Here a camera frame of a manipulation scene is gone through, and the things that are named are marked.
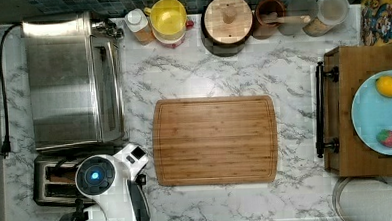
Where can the wooden drawer cabinet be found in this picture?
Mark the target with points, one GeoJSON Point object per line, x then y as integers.
{"type": "Point", "coordinates": [355, 65]}

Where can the red strawberry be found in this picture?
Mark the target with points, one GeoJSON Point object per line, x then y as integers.
{"type": "Point", "coordinates": [385, 137]}

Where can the light blue plate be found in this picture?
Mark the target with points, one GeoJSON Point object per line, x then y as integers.
{"type": "Point", "coordinates": [371, 112]}

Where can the clear bottle white cap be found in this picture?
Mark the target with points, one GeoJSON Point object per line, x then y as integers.
{"type": "Point", "coordinates": [139, 25]}

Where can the colourful cereal box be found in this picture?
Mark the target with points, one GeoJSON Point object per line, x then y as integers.
{"type": "Point", "coordinates": [376, 22]}

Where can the wooden spoon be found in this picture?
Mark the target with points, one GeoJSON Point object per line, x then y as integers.
{"type": "Point", "coordinates": [288, 19]}

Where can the stainless steel toaster oven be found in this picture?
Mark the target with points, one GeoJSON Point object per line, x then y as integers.
{"type": "Point", "coordinates": [73, 68]}

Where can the grey round lid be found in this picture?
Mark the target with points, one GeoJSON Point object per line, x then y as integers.
{"type": "Point", "coordinates": [298, 8]}

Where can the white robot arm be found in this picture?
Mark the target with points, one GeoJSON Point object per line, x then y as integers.
{"type": "Point", "coordinates": [114, 183]}

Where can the bamboo cutting board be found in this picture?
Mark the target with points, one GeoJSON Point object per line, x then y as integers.
{"type": "Point", "coordinates": [220, 140]}

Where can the yellow lemon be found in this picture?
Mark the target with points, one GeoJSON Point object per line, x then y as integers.
{"type": "Point", "coordinates": [384, 85]}

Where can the brown wooden cup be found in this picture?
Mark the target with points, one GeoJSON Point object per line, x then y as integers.
{"type": "Point", "coordinates": [264, 24]}

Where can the clear plastic lidded jar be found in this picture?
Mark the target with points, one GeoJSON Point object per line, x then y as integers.
{"type": "Point", "coordinates": [331, 13]}

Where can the silver two-slot toaster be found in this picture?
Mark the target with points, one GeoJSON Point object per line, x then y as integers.
{"type": "Point", "coordinates": [54, 181]}

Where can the round wooden lid jar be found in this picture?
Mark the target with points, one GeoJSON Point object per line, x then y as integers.
{"type": "Point", "coordinates": [225, 26]}

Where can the black drawer handle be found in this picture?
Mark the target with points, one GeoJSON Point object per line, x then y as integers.
{"type": "Point", "coordinates": [321, 76]}

